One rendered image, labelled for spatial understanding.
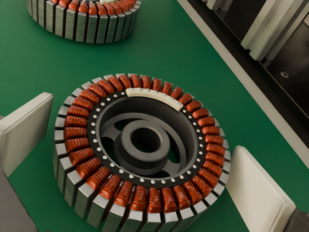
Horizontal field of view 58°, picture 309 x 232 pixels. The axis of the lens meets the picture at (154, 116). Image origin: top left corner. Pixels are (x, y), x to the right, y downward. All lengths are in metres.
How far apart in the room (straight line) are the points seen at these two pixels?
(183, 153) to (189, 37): 0.19
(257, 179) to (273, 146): 0.10
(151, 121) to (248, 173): 0.07
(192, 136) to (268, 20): 0.18
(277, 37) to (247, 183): 0.18
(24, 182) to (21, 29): 0.16
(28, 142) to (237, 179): 0.13
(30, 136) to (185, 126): 0.10
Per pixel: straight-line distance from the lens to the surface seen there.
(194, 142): 0.18
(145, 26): 0.34
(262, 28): 0.33
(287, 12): 0.31
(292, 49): 0.40
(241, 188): 0.19
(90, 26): 0.27
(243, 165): 0.19
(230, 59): 0.35
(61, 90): 0.23
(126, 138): 0.18
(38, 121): 0.17
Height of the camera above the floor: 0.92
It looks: 45 degrees down
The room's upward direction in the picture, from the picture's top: 23 degrees clockwise
